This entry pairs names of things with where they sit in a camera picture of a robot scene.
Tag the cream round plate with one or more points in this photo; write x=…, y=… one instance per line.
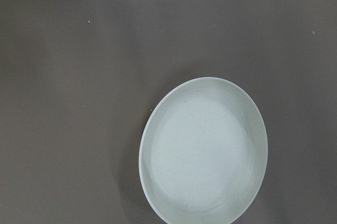
x=203, y=153

